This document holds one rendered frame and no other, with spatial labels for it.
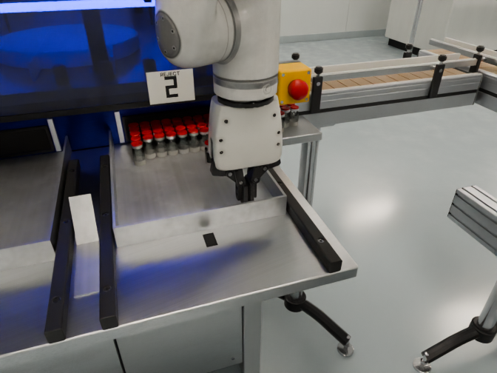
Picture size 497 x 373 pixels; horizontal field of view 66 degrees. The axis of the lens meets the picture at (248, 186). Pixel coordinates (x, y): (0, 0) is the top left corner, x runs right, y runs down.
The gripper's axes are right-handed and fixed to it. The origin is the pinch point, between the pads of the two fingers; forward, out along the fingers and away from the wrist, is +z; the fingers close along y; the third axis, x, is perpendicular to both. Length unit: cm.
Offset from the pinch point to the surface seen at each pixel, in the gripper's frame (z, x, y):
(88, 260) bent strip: 4.1, 3.8, 23.8
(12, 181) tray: 4.1, -22.1, 37.3
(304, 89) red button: -7.7, -20.4, -18.7
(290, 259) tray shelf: 4.3, 11.8, -2.6
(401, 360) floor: 92, -13, -61
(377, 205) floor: 92, -97, -108
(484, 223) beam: 42, -20, -85
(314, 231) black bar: 2.3, 9.5, -7.2
